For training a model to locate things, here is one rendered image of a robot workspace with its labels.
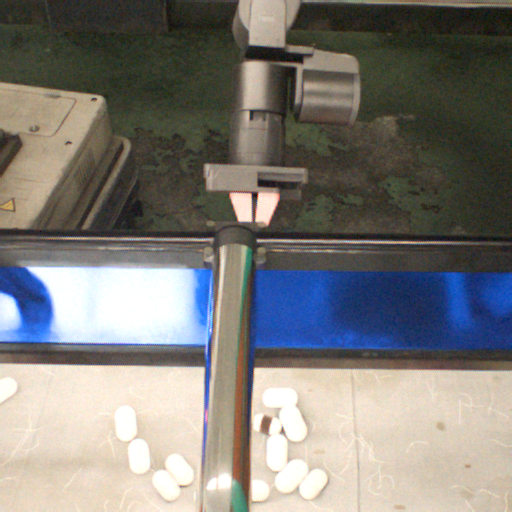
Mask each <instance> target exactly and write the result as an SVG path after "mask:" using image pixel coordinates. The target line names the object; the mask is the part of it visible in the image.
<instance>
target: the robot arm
mask: <svg viewBox="0 0 512 512"><path fill-rule="evenodd" d="M302 1H303V0H240V1H239V4H238V9H237V12H236V16H235V19H234V20H233V24H232V32H233V36H235V40H236V42H237V43H238V45H239V46H240V47H241V62H240V63H238V64H236V65H235V66H233V68H232V88H231V112H230V136H229V160H228V164H204V175H203V177H204V180H206V192H208V193H231V194H230V197H231V200H232V203H233V207H234V210H235V213H237V216H238V220H239V222H252V199H258V200H257V211H256V222H262V221H263V222H265V223H266V224H267V226H268V224H269V222H270V219H271V216H272V214H273V211H275V209H276V207H277V204H278V201H279V200H301V197H302V189H304V187H305V184H307V183H308V169H305V168H284V156H285V131H286V119H285V118H286V106H288V83H289V77H291V88H290V112H291V114H294V119H295V122H296V123H312V125H328V126H343V127H351V126H353V125H354V122H355V120H356V117H357V114H358V108H359V102H360V77H359V62H358V60H357V59H356V58H355V57H352V56H349V55H346V54H344V55H343V54H336V53H330V51H323V50H318V49H313V47H307V46H294V45H286V44H285V36H286V35H287V33H289V31H290V29H291V28H292V26H293V24H294V21H295V19H296V16H297V13H298V10H299V8H300V4H302Z"/></svg>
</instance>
